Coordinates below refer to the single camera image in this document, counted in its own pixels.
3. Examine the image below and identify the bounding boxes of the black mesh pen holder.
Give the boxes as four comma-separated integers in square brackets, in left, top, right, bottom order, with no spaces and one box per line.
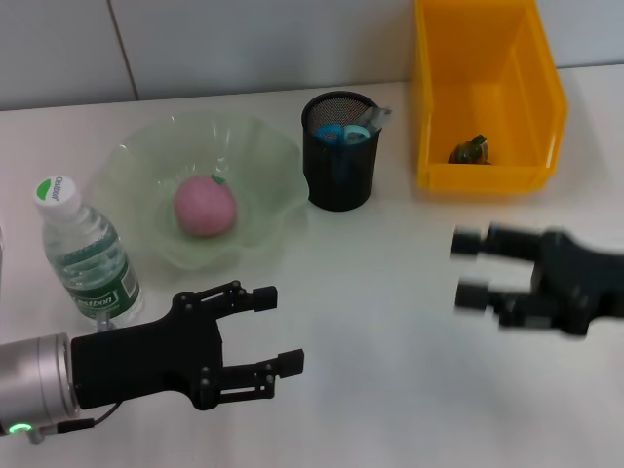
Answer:
[300,91,386,214]

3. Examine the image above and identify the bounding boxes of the blue scissors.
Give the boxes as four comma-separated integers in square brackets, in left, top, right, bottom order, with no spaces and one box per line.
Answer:
[314,124,371,179]

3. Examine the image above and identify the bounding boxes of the yellow plastic bin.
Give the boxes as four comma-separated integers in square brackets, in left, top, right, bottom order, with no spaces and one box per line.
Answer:
[411,0,569,195]

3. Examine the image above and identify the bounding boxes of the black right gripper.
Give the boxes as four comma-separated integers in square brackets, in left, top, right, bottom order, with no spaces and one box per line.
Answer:
[450,221,624,338]

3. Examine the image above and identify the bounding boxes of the green plastic wrapper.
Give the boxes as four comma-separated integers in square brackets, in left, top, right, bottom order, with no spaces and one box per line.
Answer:
[448,134,493,166]

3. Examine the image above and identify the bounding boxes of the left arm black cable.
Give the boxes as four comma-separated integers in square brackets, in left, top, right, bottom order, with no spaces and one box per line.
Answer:
[26,314,119,446]

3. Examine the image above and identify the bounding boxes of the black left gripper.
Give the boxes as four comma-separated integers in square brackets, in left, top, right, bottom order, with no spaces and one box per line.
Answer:
[70,280,307,411]

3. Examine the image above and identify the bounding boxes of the green glass fruit plate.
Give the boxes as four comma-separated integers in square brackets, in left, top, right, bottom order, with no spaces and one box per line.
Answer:
[92,112,312,270]

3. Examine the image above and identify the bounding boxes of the pink peach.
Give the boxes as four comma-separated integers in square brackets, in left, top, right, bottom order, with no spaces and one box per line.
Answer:
[174,174,240,238]

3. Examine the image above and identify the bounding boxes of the clear water bottle green label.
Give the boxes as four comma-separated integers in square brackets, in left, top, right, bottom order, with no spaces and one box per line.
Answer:
[32,175,145,333]

